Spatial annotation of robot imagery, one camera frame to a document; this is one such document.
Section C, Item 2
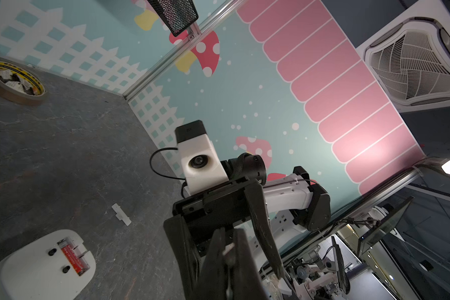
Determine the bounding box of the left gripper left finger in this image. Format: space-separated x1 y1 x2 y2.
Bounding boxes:
192 228 233 300

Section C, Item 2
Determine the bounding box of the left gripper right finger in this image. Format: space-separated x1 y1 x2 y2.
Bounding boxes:
230 229 268 300

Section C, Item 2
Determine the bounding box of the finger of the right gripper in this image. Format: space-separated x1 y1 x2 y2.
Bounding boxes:
244 180 285 279
163 215 201 300

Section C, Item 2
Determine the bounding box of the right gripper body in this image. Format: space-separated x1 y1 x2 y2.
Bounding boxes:
172 177 263 255

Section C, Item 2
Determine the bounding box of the white battery cover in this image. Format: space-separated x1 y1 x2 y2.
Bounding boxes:
111 203 131 226

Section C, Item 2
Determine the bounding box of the white alarm clock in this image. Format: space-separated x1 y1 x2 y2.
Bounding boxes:
0 229 96 300

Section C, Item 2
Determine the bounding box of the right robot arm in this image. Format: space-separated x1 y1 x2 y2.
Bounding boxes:
164 153 331 300

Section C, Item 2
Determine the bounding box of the red battery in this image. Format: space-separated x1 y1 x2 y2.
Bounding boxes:
60 244 89 276

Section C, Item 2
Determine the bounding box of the ceiling air conditioner vent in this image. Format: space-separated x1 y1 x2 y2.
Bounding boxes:
356 1 450 113

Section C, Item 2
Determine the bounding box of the tape roll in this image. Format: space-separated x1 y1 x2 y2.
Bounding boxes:
0 60 49 106

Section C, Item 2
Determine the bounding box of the black wire mesh basket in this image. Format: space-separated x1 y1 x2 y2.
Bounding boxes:
147 0 199 37

